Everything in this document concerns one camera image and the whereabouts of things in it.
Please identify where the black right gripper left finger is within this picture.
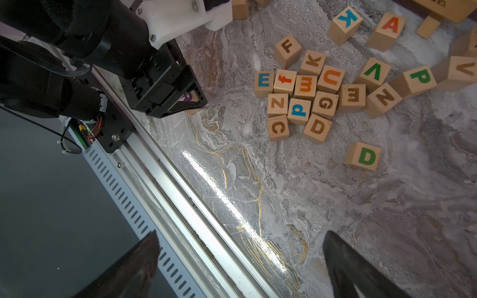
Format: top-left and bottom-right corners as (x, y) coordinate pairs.
(75, 231), (160, 298)

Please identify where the brown C letter block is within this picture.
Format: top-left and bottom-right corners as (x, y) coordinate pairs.
(267, 115), (290, 141)

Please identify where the brown E letter block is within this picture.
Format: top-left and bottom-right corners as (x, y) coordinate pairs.
(336, 84), (366, 113)

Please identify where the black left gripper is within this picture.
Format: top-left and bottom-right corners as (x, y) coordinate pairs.
(120, 40), (207, 119)

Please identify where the green D letter block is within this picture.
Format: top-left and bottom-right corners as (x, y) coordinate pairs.
(344, 142), (381, 171)

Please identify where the blue p letter block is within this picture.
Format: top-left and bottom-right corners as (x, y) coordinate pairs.
(287, 98), (312, 125)

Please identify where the blue E letter block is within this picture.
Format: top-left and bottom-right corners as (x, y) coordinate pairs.
(254, 71), (274, 98)

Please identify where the brown D letter block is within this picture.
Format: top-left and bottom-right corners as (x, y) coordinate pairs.
(301, 114), (332, 144)

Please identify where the green V letter block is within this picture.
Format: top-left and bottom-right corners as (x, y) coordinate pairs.
(353, 58), (391, 94)

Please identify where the brown G letter block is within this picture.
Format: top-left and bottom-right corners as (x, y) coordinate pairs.
(311, 91), (339, 120)

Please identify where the red f letter block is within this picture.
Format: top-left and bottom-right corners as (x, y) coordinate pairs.
(273, 69), (297, 96)

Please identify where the purple R letter block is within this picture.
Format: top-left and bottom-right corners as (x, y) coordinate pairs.
(178, 90), (202, 117)

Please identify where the brown Z letter block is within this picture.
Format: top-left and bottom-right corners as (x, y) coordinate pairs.
(267, 93), (289, 117)

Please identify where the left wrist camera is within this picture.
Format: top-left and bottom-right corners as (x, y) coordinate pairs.
(135, 0), (233, 49)

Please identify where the purple X letter block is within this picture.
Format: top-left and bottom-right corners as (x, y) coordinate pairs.
(448, 29), (477, 58)

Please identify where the brown K letter block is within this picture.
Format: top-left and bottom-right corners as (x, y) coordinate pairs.
(298, 50), (327, 76)

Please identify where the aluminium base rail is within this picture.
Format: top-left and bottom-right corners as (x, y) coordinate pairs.
(83, 69), (278, 298)

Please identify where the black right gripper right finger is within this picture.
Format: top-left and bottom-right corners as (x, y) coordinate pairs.
(322, 230), (409, 298)

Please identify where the orange m letter block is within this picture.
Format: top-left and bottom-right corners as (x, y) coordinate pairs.
(293, 75), (318, 100)

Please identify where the orange U letter block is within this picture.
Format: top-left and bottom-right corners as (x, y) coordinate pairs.
(317, 65), (346, 94)

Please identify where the brown N letter block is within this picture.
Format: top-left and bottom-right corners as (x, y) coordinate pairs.
(363, 83), (402, 119)

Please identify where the red A letter block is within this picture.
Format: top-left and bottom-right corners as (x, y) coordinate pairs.
(366, 12), (407, 52)

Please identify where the brown V letter block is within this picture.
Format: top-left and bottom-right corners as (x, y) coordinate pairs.
(431, 56), (477, 91)

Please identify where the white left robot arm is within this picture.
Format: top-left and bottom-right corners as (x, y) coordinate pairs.
(1, 1), (207, 120)

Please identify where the blue K letter block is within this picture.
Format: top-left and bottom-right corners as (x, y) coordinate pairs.
(327, 6), (363, 46)

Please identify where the brown F letter block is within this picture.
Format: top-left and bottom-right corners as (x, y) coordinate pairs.
(275, 34), (303, 69)

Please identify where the wooden whiteboard stand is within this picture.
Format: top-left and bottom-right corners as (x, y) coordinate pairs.
(414, 0), (477, 38)

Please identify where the green P letter block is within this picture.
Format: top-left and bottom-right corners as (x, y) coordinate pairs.
(390, 65), (437, 99)

